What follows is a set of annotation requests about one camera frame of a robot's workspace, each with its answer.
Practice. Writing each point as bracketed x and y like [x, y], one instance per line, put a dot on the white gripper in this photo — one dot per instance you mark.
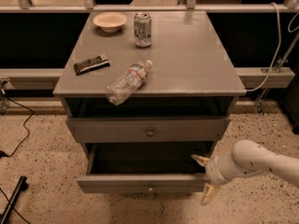
[212, 170]

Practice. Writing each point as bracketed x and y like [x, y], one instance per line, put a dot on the grey drawer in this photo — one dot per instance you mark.
[144, 167]
[142, 130]

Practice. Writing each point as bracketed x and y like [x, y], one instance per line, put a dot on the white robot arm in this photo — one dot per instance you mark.
[246, 159]

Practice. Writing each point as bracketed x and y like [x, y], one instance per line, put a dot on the grey top drawer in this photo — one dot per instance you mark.
[142, 130]

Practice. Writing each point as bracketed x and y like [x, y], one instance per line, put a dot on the grey wooden drawer cabinet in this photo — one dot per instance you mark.
[191, 74]

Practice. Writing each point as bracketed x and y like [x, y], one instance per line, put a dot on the clear plastic water bottle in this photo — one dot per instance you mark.
[119, 90]

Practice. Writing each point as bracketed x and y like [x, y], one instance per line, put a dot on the black snack bar wrapper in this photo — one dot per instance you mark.
[91, 64]

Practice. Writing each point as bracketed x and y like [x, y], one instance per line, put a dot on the silver soda can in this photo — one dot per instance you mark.
[142, 29]

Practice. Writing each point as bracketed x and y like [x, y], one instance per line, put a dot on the white paper bowl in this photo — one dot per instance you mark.
[110, 22]

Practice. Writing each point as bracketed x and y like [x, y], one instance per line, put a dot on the black stand leg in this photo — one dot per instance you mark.
[20, 187]

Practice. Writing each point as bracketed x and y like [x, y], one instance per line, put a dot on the metal bracket stand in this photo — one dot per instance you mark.
[277, 67]

